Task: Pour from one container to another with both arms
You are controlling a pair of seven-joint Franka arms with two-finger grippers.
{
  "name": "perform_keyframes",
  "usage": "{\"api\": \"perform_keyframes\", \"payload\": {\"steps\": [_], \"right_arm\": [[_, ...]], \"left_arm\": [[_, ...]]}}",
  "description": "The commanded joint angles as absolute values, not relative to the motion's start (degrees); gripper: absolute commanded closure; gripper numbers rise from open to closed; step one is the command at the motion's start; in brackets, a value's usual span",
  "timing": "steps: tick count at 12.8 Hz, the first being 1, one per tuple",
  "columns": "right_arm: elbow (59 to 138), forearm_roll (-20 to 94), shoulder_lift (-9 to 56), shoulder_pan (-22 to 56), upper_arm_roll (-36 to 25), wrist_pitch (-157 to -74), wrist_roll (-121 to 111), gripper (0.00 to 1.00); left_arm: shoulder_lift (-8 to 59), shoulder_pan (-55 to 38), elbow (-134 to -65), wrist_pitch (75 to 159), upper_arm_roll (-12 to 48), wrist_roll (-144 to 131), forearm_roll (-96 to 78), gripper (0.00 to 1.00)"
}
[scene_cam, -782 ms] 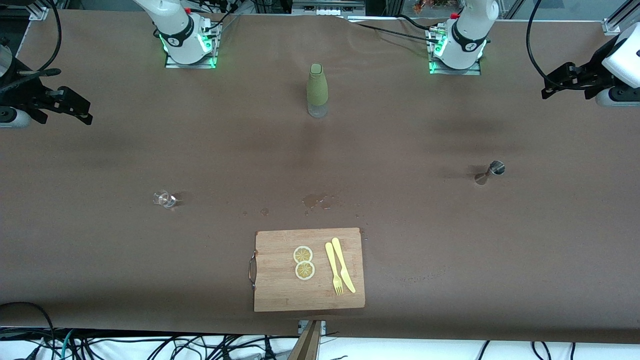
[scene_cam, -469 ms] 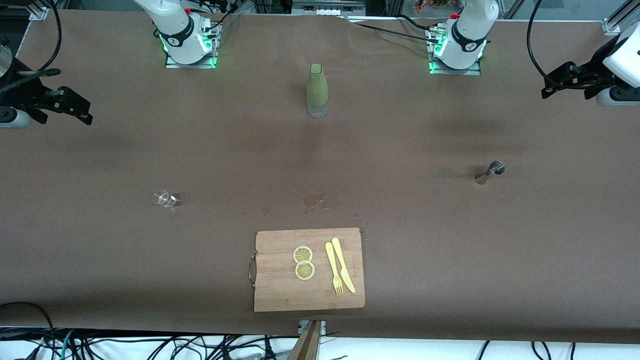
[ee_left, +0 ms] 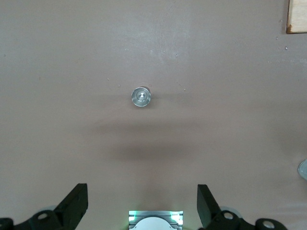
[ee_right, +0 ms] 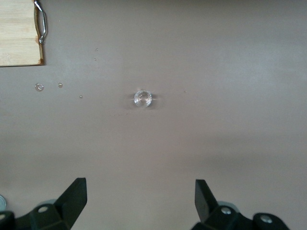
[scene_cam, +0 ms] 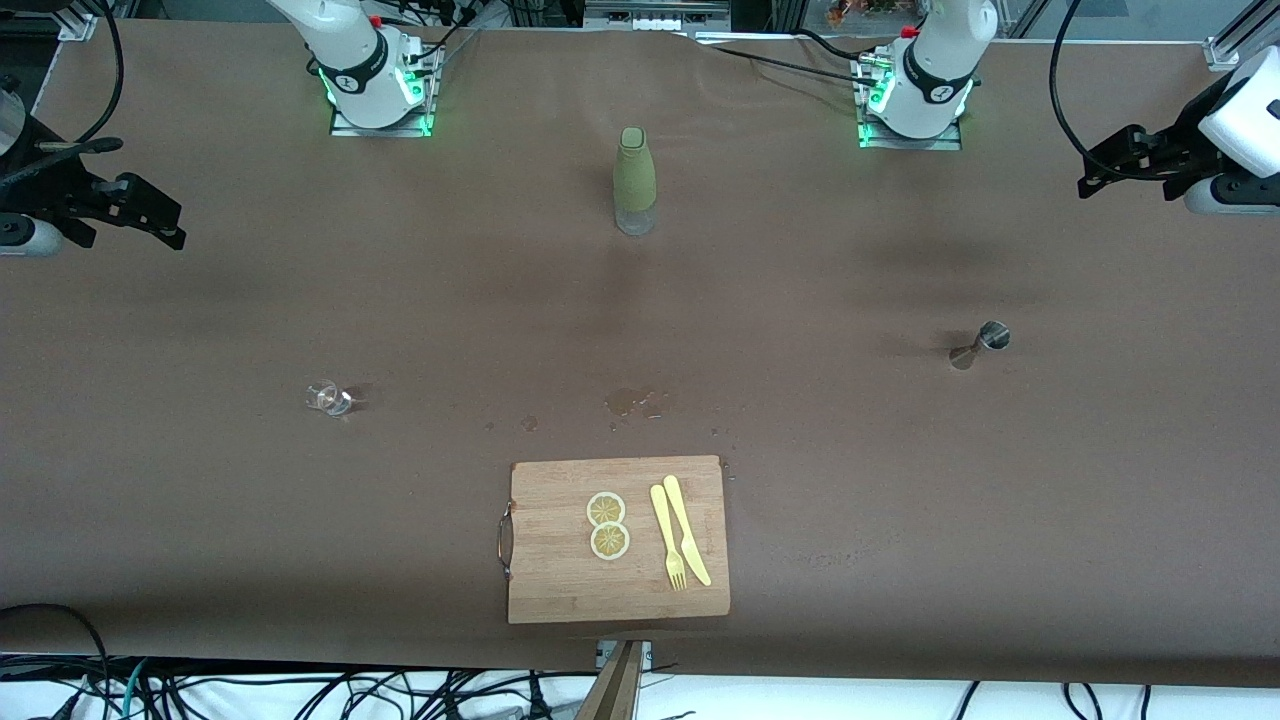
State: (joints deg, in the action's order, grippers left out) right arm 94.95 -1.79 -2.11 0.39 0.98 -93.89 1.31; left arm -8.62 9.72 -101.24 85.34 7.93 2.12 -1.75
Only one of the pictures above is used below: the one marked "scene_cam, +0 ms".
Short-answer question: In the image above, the steel jigger measuring cup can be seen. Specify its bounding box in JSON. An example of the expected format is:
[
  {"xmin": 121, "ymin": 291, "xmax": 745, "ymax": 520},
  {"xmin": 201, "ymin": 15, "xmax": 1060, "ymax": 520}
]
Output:
[{"xmin": 948, "ymin": 320, "xmax": 1012, "ymax": 372}]

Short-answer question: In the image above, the small clear glass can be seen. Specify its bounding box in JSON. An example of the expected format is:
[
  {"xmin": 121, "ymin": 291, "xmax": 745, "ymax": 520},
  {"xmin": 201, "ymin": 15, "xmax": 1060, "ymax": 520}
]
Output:
[{"xmin": 305, "ymin": 379, "xmax": 354, "ymax": 418}]

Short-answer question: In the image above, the brown table cover sheet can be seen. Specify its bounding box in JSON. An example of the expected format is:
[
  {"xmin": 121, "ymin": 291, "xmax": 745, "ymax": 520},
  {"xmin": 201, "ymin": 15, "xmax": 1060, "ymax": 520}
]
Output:
[{"xmin": 0, "ymin": 18, "xmax": 1280, "ymax": 689}]

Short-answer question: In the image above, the green sleeved glass bottle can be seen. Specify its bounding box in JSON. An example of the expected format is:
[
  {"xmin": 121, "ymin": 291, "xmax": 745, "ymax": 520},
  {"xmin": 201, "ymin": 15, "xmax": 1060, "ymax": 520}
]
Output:
[{"xmin": 613, "ymin": 126, "xmax": 658, "ymax": 237}]

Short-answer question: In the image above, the grey power strip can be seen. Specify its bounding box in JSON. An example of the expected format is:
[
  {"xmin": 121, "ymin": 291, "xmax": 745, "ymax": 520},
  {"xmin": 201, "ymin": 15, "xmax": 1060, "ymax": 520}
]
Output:
[{"xmin": 585, "ymin": 0, "xmax": 731, "ymax": 33}]

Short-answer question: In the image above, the yellow plastic knife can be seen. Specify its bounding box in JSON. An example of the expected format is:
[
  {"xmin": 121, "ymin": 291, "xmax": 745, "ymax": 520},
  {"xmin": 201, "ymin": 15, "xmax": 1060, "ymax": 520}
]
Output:
[{"xmin": 663, "ymin": 474, "xmax": 713, "ymax": 588}]

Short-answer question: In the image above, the yellow plastic fork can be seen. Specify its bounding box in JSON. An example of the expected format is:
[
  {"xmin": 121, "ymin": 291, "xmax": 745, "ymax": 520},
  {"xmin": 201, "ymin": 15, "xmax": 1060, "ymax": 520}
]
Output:
[{"xmin": 650, "ymin": 484, "xmax": 689, "ymax": 592}]

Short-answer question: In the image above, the wooden cutting board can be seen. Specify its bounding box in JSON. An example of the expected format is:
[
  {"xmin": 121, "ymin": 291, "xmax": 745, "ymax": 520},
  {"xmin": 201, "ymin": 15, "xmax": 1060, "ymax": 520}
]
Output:
[{"xmin": 497, "ymin": 455, "xmax": 732, "ymax": 625}]

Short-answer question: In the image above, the aluminium frame profile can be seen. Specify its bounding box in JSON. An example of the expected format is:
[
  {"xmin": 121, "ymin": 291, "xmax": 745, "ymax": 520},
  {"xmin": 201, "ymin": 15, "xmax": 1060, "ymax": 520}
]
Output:
[
  {"xmin": 58, "ymin": 0, "xmax": 101, "ymax": 43},
  {"xmin": 1205, "ymin": 0, "xmax": 1280, "ymax": 71}
]

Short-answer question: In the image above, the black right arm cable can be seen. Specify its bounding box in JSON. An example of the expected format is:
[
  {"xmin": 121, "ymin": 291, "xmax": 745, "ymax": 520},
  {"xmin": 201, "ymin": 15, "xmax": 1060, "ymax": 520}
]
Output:
[{"xmin": 0, "ymin": 0, "xmax": 126, "ymax": 191}]

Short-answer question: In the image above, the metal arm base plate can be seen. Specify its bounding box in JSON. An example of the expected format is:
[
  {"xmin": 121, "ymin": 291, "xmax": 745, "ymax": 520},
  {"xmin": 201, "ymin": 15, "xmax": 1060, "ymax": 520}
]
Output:
[
  {"xmin": 853, "ymin": 50, "xmax": 966, "ymax": 151},
  {"xmin": 328, "ymin": 35, "xmax": 438, "ymax": 138}
]

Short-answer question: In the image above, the black table cable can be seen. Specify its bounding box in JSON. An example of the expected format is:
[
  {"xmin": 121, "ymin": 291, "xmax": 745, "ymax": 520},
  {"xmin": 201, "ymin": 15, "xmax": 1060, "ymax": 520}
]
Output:
[{"xmin": 690, "ymin": 28, "xmax": 881, "ymax": 89}]

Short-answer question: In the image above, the teal floor cable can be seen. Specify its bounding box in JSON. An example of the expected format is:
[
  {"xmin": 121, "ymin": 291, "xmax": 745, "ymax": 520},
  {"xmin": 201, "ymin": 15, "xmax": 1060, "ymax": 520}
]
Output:
[{"xmin": 95, "ymin": 658, "xmax": 151, "ymax": 720}]

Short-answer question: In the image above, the wooden post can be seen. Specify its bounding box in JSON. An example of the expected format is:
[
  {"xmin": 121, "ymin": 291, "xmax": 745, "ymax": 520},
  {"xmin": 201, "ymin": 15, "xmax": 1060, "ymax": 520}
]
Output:
[{"xmin": 578, "ymin": 640, "xmax": 646, "ymax": 720}]

